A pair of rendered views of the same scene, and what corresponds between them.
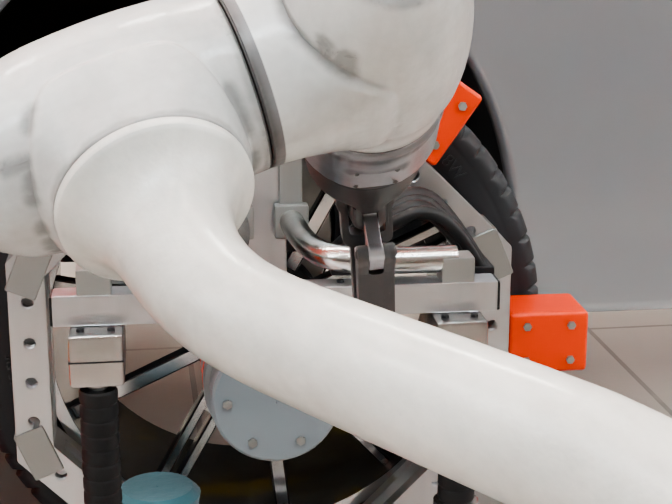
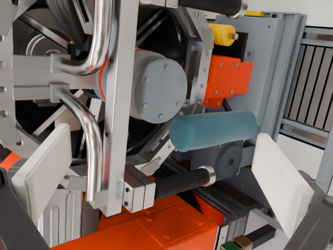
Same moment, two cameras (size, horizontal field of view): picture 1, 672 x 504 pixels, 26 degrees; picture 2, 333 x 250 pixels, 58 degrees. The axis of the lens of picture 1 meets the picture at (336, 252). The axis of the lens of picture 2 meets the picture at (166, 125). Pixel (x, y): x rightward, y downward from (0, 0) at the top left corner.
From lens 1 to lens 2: 94 cm
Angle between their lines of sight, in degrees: 34
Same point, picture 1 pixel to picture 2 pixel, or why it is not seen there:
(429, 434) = not seen: outside the picture
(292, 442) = (181, 84)
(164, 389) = not seen: hidden behind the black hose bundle
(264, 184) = (38, 76)
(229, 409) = (162, 115)
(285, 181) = (37, 65)
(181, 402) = not seen: hidden behind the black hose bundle
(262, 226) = (62, 77)
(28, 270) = (78, 184)
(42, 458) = (152, 166)
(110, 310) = (116, 188)
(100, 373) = (149, 195)
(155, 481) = (175, 133)
